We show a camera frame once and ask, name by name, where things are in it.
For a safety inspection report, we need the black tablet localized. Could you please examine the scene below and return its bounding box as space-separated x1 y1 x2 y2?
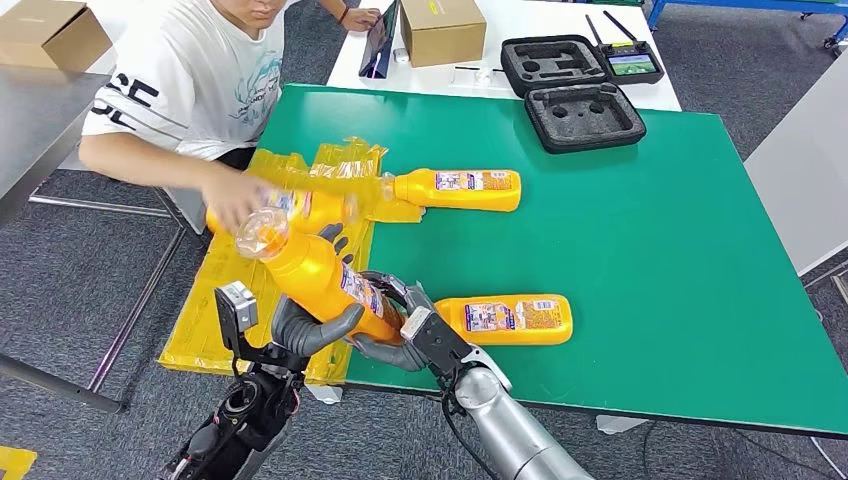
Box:
358 0 402 79

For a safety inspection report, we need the white table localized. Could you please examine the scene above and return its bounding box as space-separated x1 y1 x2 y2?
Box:
326 0 684 114

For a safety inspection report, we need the blue cart frame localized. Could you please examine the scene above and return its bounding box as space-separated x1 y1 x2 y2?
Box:
645 0 848 58

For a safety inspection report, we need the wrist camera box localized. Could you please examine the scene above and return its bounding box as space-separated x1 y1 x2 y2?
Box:
399 305 475 379
213 280 261 356

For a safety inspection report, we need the yellow plastic sheet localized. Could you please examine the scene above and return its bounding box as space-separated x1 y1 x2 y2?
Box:
157 137 429 387

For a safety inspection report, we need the orange detergent bottle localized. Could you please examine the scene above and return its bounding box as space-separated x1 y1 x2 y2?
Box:
235 206 407 347
382 168 523 213
433 294 575 347
205 187 362 238

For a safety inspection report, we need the person's left hand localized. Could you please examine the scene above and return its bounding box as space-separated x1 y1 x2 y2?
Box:
343 6 384 33

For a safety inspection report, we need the person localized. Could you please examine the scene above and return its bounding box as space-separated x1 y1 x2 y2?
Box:
78 0 384 234

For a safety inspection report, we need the clear plastic packet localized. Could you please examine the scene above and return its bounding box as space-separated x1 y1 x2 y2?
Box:
451 64 510 87

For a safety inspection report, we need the plain cardboard box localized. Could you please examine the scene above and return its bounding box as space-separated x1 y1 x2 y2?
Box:
0 0 114 73

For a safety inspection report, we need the cardboard box with yellow mark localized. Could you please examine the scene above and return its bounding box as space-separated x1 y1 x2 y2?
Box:
400 0 488 68

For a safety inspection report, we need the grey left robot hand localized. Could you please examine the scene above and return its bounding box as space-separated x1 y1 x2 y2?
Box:
270 223 366 359

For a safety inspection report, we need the person's right hand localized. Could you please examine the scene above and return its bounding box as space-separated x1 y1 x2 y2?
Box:
200 167 268 234

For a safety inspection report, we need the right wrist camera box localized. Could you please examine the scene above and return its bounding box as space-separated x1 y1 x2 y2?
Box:
399 305 475 379

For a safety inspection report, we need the black remote controller with antennas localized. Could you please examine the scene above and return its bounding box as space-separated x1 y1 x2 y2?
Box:
585 10 666 86

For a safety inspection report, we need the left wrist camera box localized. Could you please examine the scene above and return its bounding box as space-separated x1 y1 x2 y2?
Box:
213 280 261 356

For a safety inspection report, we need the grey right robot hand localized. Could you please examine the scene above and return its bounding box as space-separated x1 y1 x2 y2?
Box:
347 270 439 372

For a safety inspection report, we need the grey metal panel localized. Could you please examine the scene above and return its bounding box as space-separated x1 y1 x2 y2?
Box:
162 185 210 236

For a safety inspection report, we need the black foam-lined case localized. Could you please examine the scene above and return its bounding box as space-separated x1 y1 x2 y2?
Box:
500 34 648 156

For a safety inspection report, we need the steel table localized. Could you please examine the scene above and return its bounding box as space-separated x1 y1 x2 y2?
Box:
0 64 195 413

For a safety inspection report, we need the pale grey table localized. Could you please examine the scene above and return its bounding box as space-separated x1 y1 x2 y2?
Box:
745 56 848 280

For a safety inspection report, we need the white table foot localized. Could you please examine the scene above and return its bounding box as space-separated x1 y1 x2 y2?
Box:
596 415 652 437
305 382 344 407

